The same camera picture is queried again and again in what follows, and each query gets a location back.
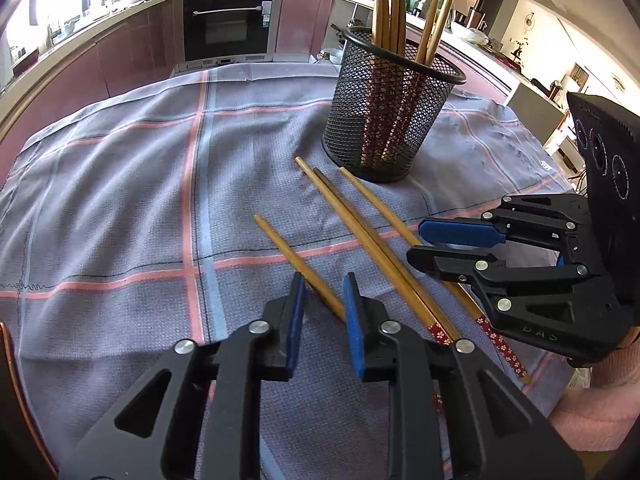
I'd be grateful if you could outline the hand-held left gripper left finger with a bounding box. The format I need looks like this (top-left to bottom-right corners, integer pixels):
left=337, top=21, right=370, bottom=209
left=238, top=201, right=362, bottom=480
left=57, top=271, right=307, bottom=480

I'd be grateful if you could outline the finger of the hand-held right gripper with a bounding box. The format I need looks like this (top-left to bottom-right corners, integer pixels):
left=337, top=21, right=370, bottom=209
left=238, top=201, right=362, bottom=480
left=418, top=194, right=592, bottom=262
left=406, top=245, right=629, bottom=365

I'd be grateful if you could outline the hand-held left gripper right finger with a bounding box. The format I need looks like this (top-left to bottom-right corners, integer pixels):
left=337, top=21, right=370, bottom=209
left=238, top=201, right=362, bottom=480
left=342, top=271, right=586, bottom=480

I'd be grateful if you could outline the single chopstick red patterned end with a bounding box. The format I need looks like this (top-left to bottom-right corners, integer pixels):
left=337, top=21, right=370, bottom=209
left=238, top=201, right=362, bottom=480
left=253, top=214, right=347, bottom=322
left=338, top=166, right=532, bottom=386
left=294, top=156, right=453, bottom=347

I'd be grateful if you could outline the single dark chopstick patterned end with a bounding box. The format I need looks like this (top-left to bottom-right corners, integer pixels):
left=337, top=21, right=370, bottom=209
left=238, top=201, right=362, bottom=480
left=312, top=167, right=462, bottom=343

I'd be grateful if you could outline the black mesh holder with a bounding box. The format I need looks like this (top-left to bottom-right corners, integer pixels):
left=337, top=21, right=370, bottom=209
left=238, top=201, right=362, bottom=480
left=321, top=25, right=468, bottom=185

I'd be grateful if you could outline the bunch of wooden chopsticks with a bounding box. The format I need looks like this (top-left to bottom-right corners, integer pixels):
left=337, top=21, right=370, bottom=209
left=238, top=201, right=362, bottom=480
left=360, top=0, right=466, bottom=163

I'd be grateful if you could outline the person's right forearm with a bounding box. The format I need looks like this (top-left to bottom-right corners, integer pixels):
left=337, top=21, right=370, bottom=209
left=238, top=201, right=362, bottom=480
left=549, top=327, right=640, bottom=454

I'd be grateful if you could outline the blue-grey checked cloth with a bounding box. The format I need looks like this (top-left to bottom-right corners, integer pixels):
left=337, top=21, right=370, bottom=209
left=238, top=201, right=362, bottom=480
left=0, top=60, right=576, bottom=480

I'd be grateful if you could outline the black built-in oven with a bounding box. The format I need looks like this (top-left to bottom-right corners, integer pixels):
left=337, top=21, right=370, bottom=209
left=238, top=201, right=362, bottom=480
left=182, top=0, right=284, bottom=64

